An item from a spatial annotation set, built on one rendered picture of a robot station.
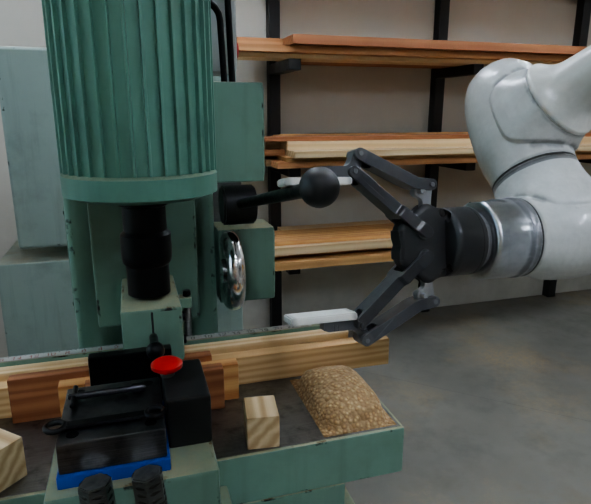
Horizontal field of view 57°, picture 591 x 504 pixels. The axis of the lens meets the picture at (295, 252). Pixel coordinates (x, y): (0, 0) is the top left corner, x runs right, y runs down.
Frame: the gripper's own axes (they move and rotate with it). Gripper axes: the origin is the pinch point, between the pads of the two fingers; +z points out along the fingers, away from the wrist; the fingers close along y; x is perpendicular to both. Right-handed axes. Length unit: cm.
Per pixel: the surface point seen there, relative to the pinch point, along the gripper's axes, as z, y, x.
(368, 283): -123, -42, -259
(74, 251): 24.1, -0.3, -34.8
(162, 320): 12.8, -7.9, -12.9
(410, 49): -118, 81, -188
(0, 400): 31.8, -16.7, -18.6
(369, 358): -16.0, -17.4, -18.8
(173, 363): 12.5, -9.8, -0.2
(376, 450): -10.0, -24.0, -4.3
